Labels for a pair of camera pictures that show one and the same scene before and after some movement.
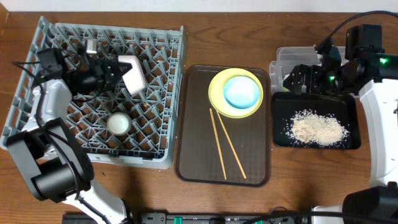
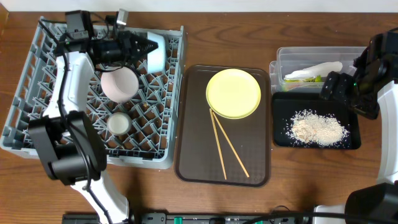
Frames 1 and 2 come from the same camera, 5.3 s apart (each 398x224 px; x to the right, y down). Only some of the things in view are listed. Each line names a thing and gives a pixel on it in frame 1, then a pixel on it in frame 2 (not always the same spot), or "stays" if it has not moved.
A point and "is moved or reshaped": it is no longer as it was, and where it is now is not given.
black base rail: [163, 218] stays
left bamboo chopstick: [218, 145] stays
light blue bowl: [241, 92] → [157, 59]
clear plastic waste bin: [287, 57] stays
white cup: [119, 123] stays
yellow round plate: [235, 93] stays
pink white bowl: [134, 78] is moved or reshaped
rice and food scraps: [323, 130] stays
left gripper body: [106, 72] → [126, 46]
